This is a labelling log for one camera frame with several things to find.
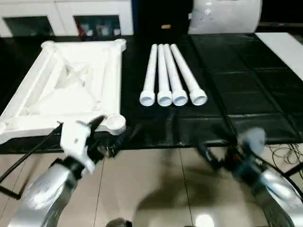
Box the white plastic table top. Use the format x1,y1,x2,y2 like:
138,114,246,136
0,40,127,145

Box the white plastic table leg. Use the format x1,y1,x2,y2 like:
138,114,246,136
163,44,188,106
157,44,172,106
139,44,158,106
170,44,208,106

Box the black work mat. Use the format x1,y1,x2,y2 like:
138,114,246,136
0,33,303,154

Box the black tripod leg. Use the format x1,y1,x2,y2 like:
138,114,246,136
283,163,303,177

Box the thin black stand leg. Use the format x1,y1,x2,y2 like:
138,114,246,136
0,175,31,199

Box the white cabinet with glass doors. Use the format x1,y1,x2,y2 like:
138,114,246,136
0,0,134,37

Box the white flat board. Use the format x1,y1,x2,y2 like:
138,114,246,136
255,32,303,81

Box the black box with yellow label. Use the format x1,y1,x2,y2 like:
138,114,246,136
132,0,195,36

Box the grey cushion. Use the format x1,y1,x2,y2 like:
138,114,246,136
187,0,263,34

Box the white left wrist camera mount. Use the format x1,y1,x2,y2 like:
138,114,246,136
60,120,97,175

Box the thin floor cables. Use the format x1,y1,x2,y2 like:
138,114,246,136
267,141,303,166

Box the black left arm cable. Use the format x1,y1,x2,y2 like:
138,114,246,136
0,122,63,183

